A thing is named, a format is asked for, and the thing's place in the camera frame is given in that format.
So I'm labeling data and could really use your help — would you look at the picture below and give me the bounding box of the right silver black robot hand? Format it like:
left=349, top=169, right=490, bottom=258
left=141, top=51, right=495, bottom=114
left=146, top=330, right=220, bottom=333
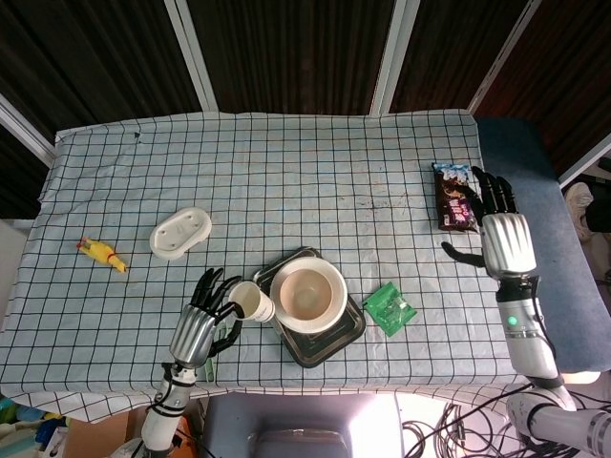
left=441, top=165, right=538, bottom=279

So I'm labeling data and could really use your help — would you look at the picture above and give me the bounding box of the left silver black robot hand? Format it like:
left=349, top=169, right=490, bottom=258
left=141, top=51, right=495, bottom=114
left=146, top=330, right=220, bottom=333
left=169, top=266, right=244, bottom=369

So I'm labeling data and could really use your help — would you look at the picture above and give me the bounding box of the white paper plate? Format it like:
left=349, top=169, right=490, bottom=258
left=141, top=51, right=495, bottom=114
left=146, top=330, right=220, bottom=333
left=269, top=257, right=348, bottom=334

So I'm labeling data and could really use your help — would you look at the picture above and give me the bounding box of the beige bowl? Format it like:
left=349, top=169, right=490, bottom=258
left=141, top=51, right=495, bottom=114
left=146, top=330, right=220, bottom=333
left=279, top=268, right=334, bottom=322

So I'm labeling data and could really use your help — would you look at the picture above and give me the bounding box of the rectangular metal tray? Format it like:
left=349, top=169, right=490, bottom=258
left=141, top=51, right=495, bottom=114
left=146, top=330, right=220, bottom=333
left=251, top=245, right=368, bottom=369

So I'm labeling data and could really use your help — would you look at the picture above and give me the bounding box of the green cleaning brush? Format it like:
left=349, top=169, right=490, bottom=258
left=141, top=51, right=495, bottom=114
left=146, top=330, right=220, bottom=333
left=203, top=319, right=233, bottom=383

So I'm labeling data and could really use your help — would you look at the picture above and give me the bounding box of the dark chocolate snack bag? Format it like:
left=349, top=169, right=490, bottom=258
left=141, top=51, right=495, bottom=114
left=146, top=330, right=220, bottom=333
left=432, top=161, right=480, bottom=234

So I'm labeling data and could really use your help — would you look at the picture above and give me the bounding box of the white shoe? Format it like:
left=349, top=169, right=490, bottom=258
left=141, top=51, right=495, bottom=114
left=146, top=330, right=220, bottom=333
left=564, top=180, right=594, bottom=242

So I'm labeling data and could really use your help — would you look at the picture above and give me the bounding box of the white oval soap dish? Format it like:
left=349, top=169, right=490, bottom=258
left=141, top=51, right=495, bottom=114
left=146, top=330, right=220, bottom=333
left=149, top=206, right=213, bottom=261

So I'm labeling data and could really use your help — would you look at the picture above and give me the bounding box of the yellow rubber chicken toy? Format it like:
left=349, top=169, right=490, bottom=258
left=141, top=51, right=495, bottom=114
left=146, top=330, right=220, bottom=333
left=75, top=237, right=130, bottom=275

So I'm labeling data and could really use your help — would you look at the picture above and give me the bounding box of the grey robot torso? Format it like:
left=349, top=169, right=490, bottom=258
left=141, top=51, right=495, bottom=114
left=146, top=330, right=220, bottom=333
left=200, top=390, right=405, bottom=458

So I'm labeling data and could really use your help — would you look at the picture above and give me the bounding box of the green snack packet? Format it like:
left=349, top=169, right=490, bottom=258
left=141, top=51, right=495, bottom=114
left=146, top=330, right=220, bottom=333
left=362, top=281, right=418, bottom=339

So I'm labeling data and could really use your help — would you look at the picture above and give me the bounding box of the brown cardboard box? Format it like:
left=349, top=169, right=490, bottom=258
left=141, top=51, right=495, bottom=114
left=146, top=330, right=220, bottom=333
left=64, top=409, right=144, bottom=458

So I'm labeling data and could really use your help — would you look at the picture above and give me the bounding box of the blue checked tablecloth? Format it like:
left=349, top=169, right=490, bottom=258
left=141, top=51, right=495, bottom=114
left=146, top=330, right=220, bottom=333
left=0, top=108, right=538, bottom=424

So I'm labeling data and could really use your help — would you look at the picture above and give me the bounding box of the dark brown curtain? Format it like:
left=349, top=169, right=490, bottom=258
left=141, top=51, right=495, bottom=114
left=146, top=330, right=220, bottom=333
left=0, top=0, right=611, bottom=220

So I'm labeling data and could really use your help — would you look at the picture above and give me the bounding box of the white frame post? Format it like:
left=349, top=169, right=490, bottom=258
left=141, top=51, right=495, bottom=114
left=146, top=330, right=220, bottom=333
left=369, top=0, right=421, bottom=116
left=467, top=0, right=543, bottom=114
left=164, top=0, right=221, bottom=112
left=0, top=93, right=56, bottom=168
left=558, top=142, right=611, bottom=188

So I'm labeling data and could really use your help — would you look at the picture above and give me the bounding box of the black floor cable bundle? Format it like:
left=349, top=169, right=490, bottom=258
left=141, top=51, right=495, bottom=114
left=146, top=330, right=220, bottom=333
left=400, top=381, right=611, bottom=458

